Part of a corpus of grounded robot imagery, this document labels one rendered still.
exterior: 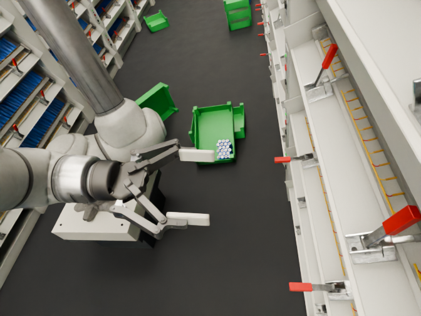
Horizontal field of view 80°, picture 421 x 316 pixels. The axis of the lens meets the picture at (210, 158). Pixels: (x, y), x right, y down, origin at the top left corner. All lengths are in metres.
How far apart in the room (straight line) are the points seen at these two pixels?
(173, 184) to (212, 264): 0.45
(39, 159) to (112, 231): 0.50
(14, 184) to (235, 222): 0.84
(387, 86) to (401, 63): 0.02
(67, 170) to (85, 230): 0.54
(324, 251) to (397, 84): 0.38
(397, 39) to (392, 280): 0.22
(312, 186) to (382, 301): 0.32
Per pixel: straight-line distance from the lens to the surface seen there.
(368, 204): 0.35
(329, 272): 0.52
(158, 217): 0.42
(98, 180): 0.47
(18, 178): 0.47
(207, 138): 1.34
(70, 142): 0.88
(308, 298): 0.90
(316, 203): 0.57
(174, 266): 1.11
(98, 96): 0.83
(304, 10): 0.61
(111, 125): 0.84
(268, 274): 1.02
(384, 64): 0.21
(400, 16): 0.25
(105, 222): 0.98
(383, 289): 0.32
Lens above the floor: 0.99
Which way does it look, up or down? 48 degrees down
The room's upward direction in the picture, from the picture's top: 20 degrees counter-clockwise
